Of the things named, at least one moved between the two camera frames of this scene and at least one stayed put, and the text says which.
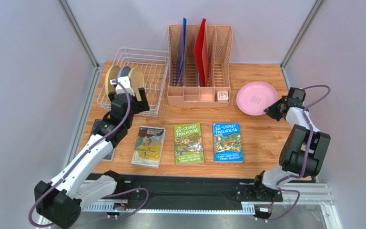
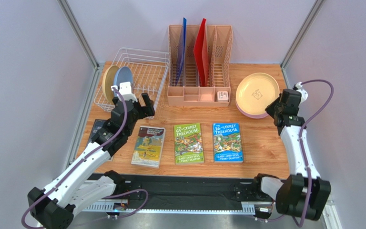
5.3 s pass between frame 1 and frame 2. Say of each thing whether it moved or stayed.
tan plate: stayed
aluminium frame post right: stayed
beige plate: moved
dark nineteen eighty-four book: stayed
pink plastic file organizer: stayed
